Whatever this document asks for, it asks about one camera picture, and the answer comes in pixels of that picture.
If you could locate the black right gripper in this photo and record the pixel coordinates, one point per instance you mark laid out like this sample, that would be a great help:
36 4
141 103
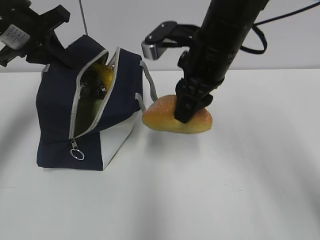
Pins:
211 52

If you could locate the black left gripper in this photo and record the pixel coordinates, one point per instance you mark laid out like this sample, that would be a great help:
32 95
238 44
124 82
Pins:
27 34

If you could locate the brown bread roll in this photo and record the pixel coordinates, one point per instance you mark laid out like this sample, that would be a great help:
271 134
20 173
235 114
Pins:
160 116

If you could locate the yellow banana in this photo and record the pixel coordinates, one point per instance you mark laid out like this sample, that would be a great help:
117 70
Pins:
105 74

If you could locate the navy and white lunch bag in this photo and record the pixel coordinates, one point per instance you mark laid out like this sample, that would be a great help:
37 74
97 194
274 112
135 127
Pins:
82 124

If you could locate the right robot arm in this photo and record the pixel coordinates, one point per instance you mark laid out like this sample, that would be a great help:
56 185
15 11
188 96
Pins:
232 13

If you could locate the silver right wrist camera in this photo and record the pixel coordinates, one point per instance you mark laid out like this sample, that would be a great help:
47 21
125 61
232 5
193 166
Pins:
168 34

